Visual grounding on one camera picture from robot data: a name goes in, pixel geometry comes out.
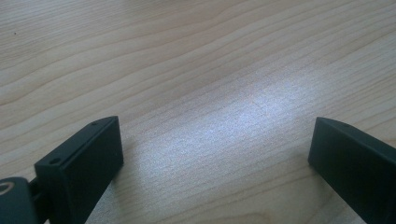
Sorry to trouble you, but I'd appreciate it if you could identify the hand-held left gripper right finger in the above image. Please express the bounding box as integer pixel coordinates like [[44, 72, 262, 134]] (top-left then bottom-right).
[[307, 116, 396, 224]]

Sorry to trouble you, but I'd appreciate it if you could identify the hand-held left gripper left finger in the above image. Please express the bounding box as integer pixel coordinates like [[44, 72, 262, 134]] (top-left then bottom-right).
[[34, 116, 124, 224]]

